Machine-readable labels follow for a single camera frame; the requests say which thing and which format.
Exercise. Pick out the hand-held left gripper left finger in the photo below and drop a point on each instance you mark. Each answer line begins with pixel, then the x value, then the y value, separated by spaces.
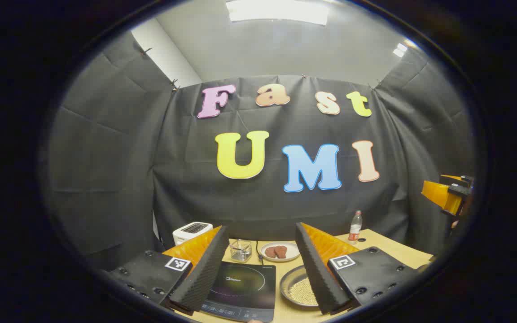
pixel 204 278

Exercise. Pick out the black backdrop cloth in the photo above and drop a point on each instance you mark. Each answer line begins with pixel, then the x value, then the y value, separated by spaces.
pixel 285 206

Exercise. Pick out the stainless steel pot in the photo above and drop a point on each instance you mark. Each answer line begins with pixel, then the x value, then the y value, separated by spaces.
pixel 292 282

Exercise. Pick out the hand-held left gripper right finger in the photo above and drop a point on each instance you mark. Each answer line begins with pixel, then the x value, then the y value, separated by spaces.
pixel 317 273

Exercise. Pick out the pile of yellow soybeans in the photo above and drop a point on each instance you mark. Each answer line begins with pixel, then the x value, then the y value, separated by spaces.
pixel 303 291

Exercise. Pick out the black induction cooktop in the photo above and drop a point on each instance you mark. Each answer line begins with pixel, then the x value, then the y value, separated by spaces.
pixel 249 287

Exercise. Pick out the white round plate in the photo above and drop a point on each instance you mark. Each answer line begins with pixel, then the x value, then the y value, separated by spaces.
pixel 294 249

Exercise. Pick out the small ceiling light panel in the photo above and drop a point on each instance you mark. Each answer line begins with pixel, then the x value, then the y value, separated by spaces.
pixel 400 49

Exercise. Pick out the clear plastic water bottle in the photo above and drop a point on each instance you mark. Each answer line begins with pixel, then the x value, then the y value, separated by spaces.
pixel 355 231

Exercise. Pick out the large ceiling light panel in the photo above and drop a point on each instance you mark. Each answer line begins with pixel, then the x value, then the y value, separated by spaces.
pixel 276 11

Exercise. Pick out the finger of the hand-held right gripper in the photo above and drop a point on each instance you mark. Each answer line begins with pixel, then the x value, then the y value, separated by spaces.
pixel 460 186
pixel 440 195

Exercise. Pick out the brown meat patty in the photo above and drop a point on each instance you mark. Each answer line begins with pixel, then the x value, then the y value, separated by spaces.
pixel 281 251
pixel 270 252

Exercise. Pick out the white toaster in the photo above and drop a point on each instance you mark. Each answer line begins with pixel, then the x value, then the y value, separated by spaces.
pixel 186 233

